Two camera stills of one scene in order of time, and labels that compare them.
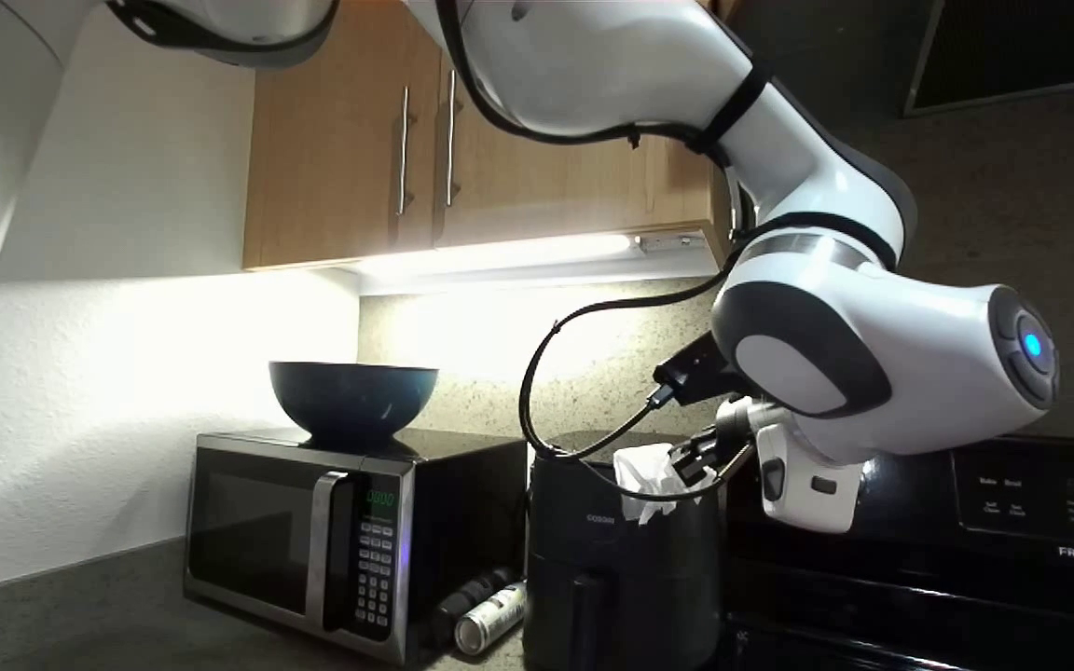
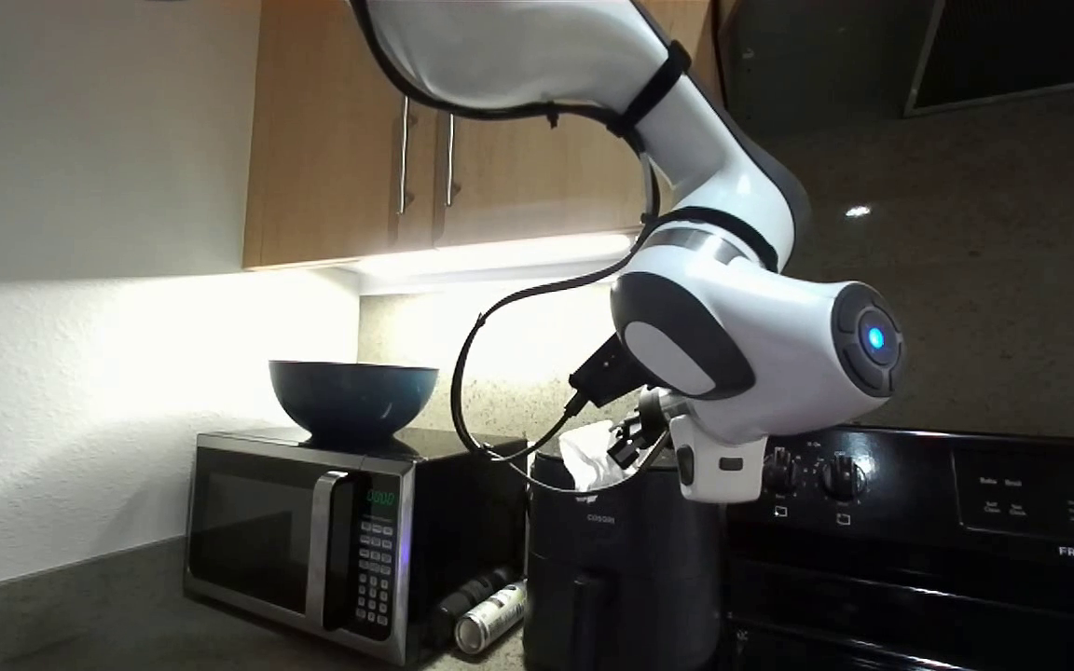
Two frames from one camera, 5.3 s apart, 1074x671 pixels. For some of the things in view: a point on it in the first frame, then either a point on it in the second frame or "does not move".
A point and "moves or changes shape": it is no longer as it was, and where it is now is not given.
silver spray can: [490, 620] does not move
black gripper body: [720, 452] to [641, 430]
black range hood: [984, 51] does not move
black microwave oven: [350, 548] does not move
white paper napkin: [645, 480] moves or changes shape
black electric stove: [999, 552] does not move
